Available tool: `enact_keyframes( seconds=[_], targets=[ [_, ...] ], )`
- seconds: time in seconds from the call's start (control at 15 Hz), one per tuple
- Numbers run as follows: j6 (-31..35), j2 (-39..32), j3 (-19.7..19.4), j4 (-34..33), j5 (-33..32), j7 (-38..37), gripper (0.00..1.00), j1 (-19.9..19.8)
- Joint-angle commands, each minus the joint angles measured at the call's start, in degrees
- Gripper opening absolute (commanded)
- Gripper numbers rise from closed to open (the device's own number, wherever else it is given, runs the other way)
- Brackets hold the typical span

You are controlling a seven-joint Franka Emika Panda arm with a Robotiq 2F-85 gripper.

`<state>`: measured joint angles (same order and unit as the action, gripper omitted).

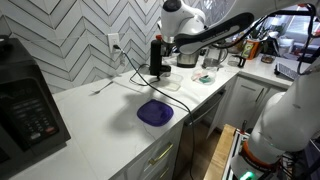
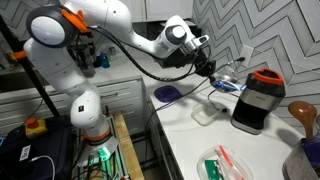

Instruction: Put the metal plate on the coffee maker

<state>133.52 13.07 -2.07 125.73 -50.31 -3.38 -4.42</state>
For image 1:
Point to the black coffee maker orange cap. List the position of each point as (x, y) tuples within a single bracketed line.
[(155, 58)]

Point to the purple plastic lid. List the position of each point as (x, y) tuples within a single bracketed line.
[(155, 112)]

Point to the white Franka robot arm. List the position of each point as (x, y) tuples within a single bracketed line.
[(286, 123)]

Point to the glass pitcher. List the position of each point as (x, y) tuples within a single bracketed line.
[(213, 59)]

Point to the clear glass bowl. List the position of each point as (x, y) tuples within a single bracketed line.
[(204, 80)]

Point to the white wall outlet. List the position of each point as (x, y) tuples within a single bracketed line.
[(112, 39)]

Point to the green item in bowl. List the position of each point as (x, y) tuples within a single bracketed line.
[(205, 79)]

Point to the black microwave oven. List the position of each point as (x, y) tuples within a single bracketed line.
[(26, 110)]

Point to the potted green plant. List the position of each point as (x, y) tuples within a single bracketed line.
[(258, 33)]

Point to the small brown dish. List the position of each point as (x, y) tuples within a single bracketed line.
[(267, 59)]

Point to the stainless steel kettle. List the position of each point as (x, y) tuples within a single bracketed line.
[(187, 60)]

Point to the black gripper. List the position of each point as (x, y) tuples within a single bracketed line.
[(167, 49)]

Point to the white plastic container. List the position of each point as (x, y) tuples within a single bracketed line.
[(171, 83)]

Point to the yellow green canister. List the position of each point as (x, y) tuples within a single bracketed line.
[(249, 49)]

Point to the metal fork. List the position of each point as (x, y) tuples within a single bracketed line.
[(101, 89)]

